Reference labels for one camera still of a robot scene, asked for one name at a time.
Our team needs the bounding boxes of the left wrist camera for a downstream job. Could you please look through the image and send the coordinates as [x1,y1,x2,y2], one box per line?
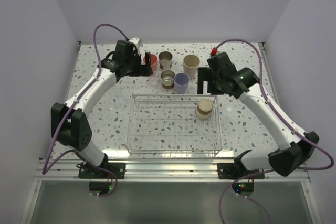
[129,37,141,51]

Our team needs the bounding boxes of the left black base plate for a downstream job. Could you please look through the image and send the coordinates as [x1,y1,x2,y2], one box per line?
[76,163,126,179]

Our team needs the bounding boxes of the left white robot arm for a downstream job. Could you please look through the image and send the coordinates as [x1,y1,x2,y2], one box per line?
[51,38,153,178]

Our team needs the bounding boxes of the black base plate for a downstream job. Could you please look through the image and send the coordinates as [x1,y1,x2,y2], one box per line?
[76,163,126,179]
[217,163,259,180]

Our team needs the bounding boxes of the aluminium mounting rail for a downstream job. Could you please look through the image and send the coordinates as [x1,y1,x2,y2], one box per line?
[33,157,308,182]

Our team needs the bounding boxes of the red plastic cup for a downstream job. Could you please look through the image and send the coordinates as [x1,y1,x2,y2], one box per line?
[142,54,158,76]

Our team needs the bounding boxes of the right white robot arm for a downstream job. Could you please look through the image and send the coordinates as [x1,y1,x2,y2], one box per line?
[197,52,319,178]

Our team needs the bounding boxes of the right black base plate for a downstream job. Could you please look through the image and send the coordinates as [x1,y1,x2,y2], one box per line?
[217,163,259,180]

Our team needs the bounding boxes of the tall beige cup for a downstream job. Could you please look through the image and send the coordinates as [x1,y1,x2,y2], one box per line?
[183,55,200,79]

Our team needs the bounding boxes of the purple plastic cup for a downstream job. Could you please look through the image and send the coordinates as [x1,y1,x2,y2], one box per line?
[174,73,190,94]

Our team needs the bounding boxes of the clear glass cup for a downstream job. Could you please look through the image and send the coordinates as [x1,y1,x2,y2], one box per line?
[149,74,160,87]

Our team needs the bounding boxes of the cream steel cup brown band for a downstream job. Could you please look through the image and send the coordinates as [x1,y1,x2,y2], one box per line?
[195,99,214,120]

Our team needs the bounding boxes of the steel cup back row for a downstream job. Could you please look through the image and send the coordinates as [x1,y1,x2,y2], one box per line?
[158,51,173,70]

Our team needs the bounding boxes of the steel cup front middle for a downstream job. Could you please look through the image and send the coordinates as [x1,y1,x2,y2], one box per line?
[161,70,175,89]

